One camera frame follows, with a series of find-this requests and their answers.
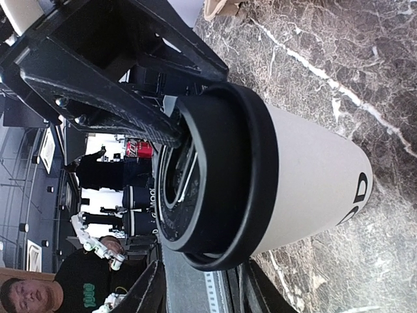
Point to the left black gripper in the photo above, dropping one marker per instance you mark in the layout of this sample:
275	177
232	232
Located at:
67	63

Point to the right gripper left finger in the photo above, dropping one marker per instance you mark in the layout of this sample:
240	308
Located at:
148	294

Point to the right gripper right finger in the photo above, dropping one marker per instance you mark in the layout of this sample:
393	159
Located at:
257	292

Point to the brown cardboard cup carrier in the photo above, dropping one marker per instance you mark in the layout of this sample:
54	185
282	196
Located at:
214	8

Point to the person in black shirt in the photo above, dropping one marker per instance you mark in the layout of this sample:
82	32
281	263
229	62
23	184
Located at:
81	284

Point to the red soda can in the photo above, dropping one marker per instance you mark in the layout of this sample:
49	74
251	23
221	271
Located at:
138	149

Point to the grey slotted cable duct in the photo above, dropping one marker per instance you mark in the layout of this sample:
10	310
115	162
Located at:
211	292

